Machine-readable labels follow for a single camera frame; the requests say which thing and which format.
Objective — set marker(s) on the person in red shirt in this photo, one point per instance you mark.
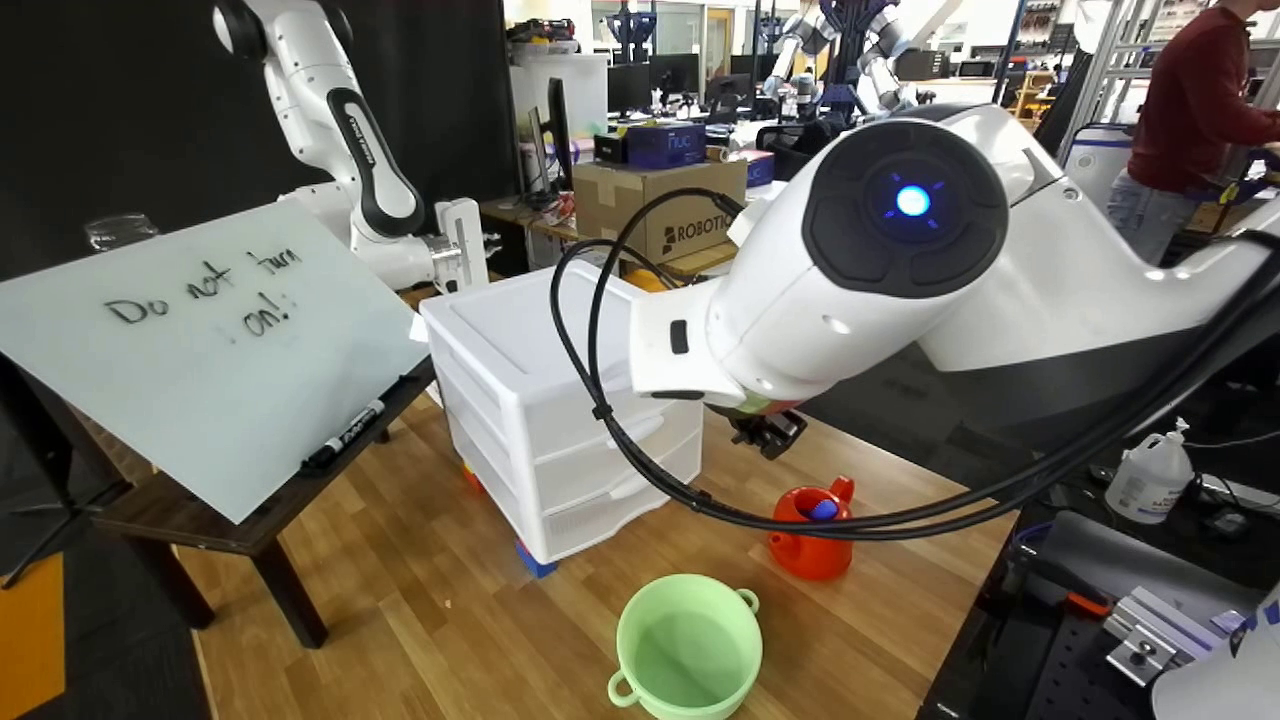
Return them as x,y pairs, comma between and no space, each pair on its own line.
1185,105

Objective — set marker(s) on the white plastic drawer cabinet frame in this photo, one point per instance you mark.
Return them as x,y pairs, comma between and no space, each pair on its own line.
505,315

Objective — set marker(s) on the black clamp with orange grip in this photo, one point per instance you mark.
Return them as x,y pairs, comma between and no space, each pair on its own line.
1081,601

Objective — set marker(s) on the dark purple box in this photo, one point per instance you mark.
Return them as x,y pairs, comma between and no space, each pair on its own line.
649,145

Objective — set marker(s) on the aluminium extrusion rail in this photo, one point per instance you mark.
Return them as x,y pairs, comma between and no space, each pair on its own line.
1162,629

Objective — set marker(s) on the white idle robot arm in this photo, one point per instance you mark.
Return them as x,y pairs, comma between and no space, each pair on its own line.
353,145

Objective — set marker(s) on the black perforated breadboard plate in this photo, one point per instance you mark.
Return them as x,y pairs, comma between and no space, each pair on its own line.
1055,666

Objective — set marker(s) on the white plastic jug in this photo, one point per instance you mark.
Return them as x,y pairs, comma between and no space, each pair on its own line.
1144,480

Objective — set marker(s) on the dark wooden side table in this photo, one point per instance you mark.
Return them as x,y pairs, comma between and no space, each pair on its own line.
174,515

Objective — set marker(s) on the orange floor mat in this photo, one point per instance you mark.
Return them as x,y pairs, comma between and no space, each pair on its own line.
28,642

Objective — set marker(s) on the red plastic mug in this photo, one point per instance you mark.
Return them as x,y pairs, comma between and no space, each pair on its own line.
800,554

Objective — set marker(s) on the blue tape piece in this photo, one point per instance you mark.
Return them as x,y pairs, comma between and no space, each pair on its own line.
538,561

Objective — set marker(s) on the whiteboard with handwritten note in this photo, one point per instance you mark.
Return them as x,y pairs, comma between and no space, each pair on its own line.
202,375

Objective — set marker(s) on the white floor cabinet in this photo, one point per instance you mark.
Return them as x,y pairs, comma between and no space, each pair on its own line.
1094,160

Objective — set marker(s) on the white rounded object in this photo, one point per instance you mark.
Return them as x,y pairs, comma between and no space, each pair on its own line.
1227,673

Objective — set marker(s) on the small blue ball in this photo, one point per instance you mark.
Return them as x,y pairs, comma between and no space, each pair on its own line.
827,509

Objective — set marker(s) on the black whiteboard marker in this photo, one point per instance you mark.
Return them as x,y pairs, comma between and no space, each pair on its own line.
349,428

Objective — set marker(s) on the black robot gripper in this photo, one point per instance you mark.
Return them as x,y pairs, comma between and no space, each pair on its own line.
768,433

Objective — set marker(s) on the white boxy gripper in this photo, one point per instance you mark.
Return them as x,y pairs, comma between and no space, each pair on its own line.
466,245

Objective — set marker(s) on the light green plastic pot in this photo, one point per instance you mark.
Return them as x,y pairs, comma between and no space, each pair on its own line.
685,653

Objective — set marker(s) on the light wooden desk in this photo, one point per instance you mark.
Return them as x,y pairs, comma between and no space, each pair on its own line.
532,222

